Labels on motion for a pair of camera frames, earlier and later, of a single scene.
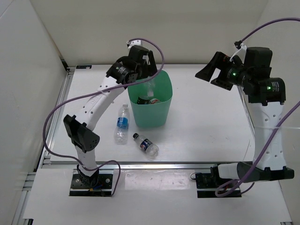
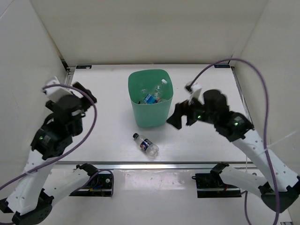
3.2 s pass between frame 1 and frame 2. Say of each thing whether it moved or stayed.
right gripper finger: moved
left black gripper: moved
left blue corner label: stayed
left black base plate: stayed
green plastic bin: stayed
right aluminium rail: stayed
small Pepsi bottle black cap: stayed
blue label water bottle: moved
